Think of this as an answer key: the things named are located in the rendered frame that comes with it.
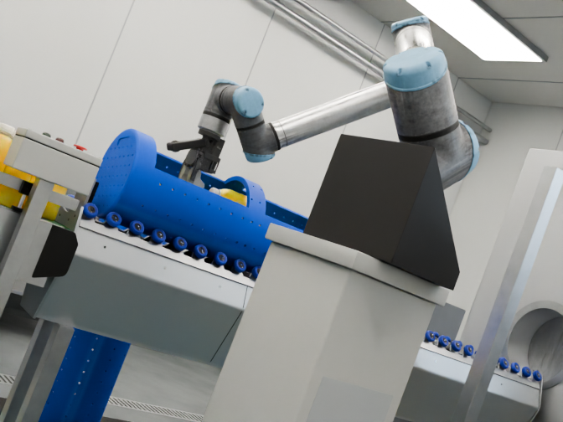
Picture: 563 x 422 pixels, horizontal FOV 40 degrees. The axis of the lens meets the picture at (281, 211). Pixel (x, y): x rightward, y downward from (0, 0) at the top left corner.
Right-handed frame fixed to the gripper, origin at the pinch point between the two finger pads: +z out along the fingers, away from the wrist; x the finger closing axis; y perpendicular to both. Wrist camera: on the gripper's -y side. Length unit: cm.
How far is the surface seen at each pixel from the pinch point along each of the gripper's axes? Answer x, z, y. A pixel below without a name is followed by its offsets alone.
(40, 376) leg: -5, 64, -21
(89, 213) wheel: -7.1, 15.7, -26.7
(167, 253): -6.8, 19.0, 0.7
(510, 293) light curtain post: -30, -10, 121
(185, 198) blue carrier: -9.3, 1.9, -1.8
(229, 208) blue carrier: -9.0, -0.3, 13.5
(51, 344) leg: -5, 55, -22
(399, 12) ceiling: 325, -224, 278
